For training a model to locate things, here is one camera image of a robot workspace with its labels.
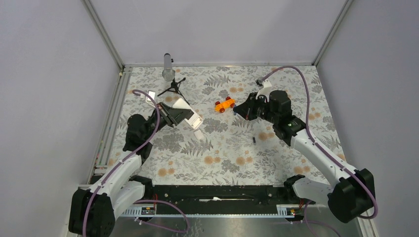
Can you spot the silver microphone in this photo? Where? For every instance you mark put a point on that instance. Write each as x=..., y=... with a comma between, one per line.
x=168, y=72

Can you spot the floral table mat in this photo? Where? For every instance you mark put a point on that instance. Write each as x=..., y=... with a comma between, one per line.
x=227, y=155

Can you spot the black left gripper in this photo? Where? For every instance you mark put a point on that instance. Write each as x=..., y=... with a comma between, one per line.
x=173, y=116

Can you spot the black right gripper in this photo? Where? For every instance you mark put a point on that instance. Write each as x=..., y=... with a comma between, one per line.
x=246, y=109

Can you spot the orange toy car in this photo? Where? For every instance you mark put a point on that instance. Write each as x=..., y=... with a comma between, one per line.
x=221, y=106

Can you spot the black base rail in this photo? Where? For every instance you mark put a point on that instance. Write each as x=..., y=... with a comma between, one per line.
x=222, y=200

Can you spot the white battery cover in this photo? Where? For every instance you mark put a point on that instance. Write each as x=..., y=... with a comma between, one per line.
x=199, y=135

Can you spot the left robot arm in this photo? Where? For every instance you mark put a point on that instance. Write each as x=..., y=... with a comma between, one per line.
x=94, y=211

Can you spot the white remote control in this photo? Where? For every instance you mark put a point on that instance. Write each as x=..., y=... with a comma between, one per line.
x=192, y=118

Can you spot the black mini tripod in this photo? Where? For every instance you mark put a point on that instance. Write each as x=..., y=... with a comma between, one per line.
x=175, y=88

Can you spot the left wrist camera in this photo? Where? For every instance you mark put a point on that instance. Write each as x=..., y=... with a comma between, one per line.
x=148, y=99

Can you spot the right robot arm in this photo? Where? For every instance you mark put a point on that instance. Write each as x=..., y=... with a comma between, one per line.
x=349, y=193

